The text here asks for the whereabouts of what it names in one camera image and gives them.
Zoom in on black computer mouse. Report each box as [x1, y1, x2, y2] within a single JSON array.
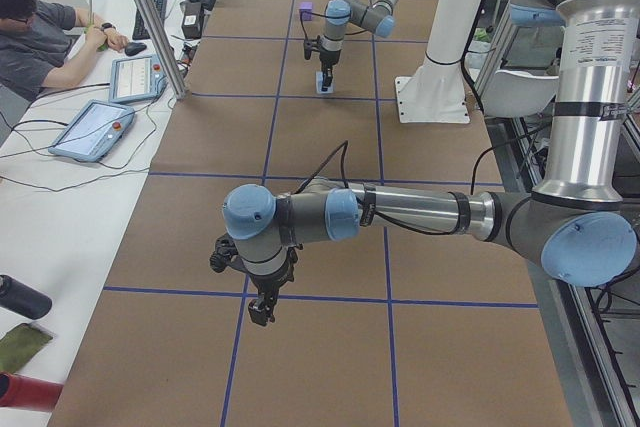
[[124, 42, 147, 57]]

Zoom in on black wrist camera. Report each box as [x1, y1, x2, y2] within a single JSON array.
[[209, 234, 246, 273], [303, 36, 321, 60]]

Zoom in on light blue foam block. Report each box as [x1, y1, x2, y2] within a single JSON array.
[[315, 71, 334, 95]]

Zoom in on white metal base plate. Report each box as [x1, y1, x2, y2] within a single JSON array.
[[395, 76, 470, 124]]

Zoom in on brown paper table cover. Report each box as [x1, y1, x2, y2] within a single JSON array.
[[51, 0, 571, 426]]

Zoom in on upper teach pendant tablet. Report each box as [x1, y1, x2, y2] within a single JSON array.
[[109, 54, 167, 104]]

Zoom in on white camera stand column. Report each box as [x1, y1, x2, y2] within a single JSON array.
[[423, 0, 481, 85]]

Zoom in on seated person grey shirt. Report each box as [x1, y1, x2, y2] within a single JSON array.
[[1, 0, 129, 102]]

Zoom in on purple foam block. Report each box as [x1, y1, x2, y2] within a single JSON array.
[[298, 1, 314, 22]]

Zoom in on black keyboard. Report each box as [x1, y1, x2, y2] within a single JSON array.
[[131, 0, 169, 41]]

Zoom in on grey aluminium post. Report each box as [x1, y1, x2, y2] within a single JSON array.
[[134, 0, 187, 100]]

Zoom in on green cloth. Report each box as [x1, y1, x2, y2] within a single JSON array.
[[1, 323, 53, 373]]

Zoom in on lower teach pendant tablet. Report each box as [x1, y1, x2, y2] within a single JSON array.
[[48, 100, 135, 162]]

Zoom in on black power adapter box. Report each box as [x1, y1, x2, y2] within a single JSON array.
[[181, 2, 204, 39]]

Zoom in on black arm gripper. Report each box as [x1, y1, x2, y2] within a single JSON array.
[[319, 48, 339, 93]]

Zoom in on red cylinder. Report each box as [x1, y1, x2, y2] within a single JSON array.
[[1, 372, 64, 413]]

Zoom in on teach pendant tablet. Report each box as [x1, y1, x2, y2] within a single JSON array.
[[109, 54, 167, 104], [48, 100, 135, 162]]

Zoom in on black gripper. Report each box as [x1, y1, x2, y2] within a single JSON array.
[[244, 247, 298, 327]]

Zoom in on black water bottle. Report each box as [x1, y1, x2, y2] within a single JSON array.
[[1, 274, 52, 320]]

